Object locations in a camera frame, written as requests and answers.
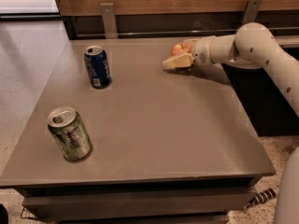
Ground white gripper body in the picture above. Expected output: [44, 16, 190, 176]
[192, 36, 215, 66]

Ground red apple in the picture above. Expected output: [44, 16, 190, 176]
[171, 43, 192, 56]

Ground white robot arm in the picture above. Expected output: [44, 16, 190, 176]
[163, 22, 299, 116]

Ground blue Pepsi can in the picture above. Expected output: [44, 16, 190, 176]
[84, 46, 112, 89]

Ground green soda can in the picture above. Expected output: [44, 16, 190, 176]
[47, 105, 93, 161]

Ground grey table drawer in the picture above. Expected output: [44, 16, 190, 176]
[22, 188, 255, 221]

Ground horizontal metal rail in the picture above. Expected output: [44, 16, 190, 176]
[76, 27, 299, 39]

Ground right metal wall bracket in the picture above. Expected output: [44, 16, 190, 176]
[241, 0, 263, 25]

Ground metal wall bracket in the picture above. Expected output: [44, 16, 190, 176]
[241, 0, 263, 25]
[100, 3, 118, 39]

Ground left metal wall bracket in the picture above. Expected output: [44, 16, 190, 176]
[100, 3, 118, 39]

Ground striped black white cable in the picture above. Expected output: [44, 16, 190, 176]
[243, 188, 278, 210]

